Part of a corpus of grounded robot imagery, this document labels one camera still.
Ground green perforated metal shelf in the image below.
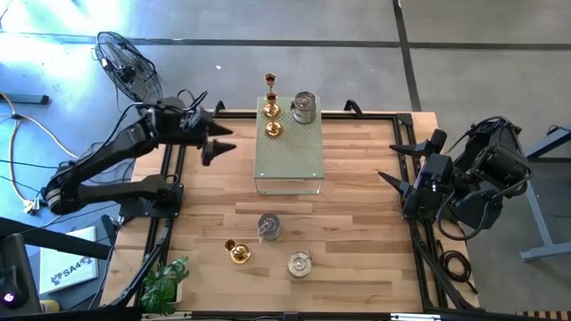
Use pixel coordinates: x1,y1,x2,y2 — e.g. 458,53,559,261
252,95,326,196

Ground candle tin with cake label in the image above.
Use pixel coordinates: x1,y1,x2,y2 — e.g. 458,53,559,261
256,212,283,244

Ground coiled black cable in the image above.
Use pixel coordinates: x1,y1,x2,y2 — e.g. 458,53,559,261
438,239,479,295

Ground candle tin with flower label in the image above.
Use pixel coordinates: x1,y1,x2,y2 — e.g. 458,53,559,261
286,250,314,280

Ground black floor fan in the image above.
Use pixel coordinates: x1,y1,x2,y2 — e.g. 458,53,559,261
93,29,165,108

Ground yellow floor cable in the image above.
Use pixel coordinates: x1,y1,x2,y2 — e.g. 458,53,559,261
0,91,84,214

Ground grey-blue desk frame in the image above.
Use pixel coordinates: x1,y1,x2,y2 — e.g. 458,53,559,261
519,124,571,263

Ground black equipment stand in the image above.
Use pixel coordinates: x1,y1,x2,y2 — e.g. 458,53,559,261
0,216,117,318

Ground silver candle tin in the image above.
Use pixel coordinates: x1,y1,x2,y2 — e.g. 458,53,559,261
290,91,318,125

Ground black aluminium table frame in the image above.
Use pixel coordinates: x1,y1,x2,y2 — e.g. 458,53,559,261
108,98,482,313

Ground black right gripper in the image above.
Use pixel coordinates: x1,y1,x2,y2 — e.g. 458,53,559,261
377,128,455,220

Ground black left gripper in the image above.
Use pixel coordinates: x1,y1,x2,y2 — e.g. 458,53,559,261
176,108,238,168

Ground potted green plant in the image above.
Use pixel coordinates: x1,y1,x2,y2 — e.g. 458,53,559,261
139,255,192,317

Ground white printed box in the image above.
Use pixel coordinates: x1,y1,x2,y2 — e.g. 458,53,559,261
38,226,100,296

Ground black floor bar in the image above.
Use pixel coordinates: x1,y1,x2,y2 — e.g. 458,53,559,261
0,93,51,106

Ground brass candlestick holder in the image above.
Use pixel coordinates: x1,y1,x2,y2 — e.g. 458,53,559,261
263,91,285,139
223,238,252,265
262,73,281,119

